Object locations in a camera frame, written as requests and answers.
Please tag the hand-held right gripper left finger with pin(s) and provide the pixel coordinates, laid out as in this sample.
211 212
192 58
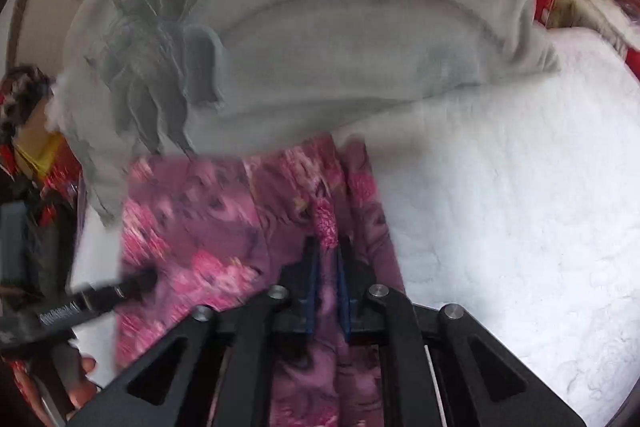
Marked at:
311 292

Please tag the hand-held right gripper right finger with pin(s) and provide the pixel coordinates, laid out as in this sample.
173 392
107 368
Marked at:
344 292

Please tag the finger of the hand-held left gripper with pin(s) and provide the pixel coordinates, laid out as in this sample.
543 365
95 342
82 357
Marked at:
137 283

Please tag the pink floral garment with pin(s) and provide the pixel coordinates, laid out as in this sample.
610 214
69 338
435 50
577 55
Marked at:
210 227

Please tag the pile of clothes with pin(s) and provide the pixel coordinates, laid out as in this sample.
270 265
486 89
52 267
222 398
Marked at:
20 92

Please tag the person's left hand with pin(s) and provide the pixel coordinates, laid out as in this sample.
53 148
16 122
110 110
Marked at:
80 394

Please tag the cardboard box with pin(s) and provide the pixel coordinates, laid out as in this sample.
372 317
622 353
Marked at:
42 149

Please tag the grey floral quilt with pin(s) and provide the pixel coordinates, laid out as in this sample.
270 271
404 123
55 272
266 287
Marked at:
325 37

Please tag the cream fleece blanket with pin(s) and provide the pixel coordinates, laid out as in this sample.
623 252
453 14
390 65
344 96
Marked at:
590 12

